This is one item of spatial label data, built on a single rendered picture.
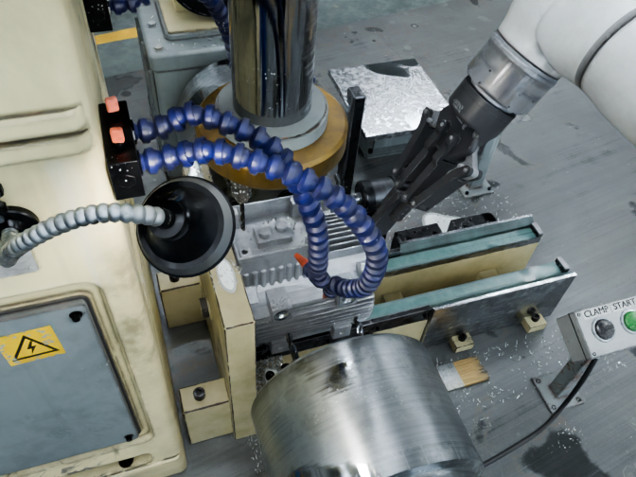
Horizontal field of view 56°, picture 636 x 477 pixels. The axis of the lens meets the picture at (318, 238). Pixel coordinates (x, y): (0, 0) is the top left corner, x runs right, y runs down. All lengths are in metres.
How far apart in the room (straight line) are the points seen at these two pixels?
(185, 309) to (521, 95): 0.70
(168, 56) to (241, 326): 0.58
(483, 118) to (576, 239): 0.78
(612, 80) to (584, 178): 0.99
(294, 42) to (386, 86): 0.92
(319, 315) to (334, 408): 0.24
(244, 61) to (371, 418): 0.40
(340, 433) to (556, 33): 0.47
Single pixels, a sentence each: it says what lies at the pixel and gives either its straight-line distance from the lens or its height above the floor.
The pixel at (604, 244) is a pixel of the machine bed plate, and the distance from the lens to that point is 1.48.
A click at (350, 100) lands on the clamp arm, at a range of 0.92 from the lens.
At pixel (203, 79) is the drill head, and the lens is 1.11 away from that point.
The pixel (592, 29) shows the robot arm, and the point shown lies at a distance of 0.66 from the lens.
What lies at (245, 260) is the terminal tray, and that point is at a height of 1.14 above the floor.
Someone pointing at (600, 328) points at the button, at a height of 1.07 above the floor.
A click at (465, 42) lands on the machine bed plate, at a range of 2.00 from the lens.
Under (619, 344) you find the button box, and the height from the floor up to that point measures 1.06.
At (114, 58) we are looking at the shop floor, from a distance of 3.34.
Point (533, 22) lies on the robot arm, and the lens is 0.69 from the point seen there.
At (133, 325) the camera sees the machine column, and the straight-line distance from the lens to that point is 0.65.
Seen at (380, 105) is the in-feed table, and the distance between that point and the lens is 1.46.
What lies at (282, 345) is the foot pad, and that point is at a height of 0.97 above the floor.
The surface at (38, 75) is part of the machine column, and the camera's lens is 0.44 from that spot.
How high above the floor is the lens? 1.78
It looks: 49 degrees down
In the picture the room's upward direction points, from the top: 6 degrees clockwise
